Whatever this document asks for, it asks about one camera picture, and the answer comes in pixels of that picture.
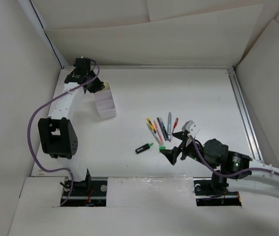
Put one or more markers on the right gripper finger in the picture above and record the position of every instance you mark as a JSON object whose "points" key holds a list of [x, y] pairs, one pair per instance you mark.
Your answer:
{"points": [[182, 135], [171, 154]]}

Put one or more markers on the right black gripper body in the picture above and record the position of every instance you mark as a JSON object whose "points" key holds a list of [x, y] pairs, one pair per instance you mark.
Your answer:
{"points": [[190, 151]]}

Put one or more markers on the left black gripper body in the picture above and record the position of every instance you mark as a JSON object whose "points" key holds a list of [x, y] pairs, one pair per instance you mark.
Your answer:
{"points": [[95, 85]]}

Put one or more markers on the black green highlighter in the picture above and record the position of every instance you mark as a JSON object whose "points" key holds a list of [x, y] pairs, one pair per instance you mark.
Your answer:
{"points": [[143, 148]]}

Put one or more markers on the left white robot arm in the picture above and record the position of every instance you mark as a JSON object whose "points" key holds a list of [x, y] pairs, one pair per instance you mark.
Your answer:
{"points": [[57, 135]]}

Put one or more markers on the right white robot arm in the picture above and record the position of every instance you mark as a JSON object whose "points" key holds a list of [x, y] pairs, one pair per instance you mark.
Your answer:
{"points": [[231, 171]]}

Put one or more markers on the clear red pen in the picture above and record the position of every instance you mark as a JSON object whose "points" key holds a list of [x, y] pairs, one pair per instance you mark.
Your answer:
{"points": [[174, 127]]}

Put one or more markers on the light blue mechanical pencil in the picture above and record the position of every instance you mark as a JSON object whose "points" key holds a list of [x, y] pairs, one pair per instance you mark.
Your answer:
{"points": [[169, 123]]}

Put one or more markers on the white three-compartment organizer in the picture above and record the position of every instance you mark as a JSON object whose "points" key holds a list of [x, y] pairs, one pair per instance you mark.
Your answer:
{"points": [[105, 103]]}

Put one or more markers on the clear green pen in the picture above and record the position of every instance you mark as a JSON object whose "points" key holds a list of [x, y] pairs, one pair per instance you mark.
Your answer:
{"points": [[154, 135]]}

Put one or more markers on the black blue pen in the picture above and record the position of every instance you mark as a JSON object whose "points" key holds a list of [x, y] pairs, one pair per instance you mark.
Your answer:
{"points": [[163, 129]]}

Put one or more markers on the clear pink pen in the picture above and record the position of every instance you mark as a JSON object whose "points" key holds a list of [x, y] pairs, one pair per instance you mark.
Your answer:
{"points": [[158, 132]]}

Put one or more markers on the yellow utility knife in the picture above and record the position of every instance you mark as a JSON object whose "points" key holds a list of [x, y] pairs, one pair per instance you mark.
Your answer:
{"points": [[151, 125]]}

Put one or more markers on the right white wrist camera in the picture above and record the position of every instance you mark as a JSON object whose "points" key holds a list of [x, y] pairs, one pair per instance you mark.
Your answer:
{"points": [[190, 128]]}

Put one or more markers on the aluminium rail right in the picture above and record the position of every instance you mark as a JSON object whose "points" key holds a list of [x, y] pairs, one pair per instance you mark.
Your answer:
{"points": [[245, 117]]}

